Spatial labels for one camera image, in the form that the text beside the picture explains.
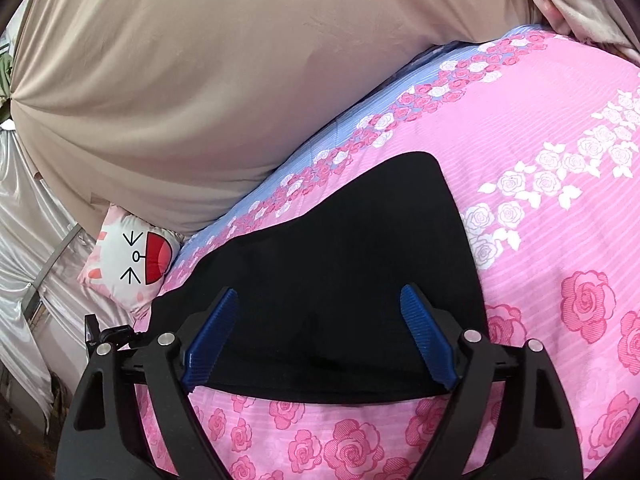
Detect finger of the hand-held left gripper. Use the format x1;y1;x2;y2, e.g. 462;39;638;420
85;314;151;358

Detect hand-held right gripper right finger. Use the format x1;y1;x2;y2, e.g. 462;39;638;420
399;283;584;480

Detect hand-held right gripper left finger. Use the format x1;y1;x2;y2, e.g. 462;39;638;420
56;287;239;480

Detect black pants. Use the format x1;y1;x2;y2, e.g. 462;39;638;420
150;151;489;406

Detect cartoon face pillow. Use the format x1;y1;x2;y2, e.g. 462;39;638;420
77;204;182;314

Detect silver satin curtain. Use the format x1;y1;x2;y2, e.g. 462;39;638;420
0;125;137;423

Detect pink rose bedsheet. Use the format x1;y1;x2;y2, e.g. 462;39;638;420
134;22;640;480

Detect beige duvet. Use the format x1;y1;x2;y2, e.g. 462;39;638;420
10;0;551;237

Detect pale floral fleece blanket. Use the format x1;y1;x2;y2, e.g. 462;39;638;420
510;0;640;65

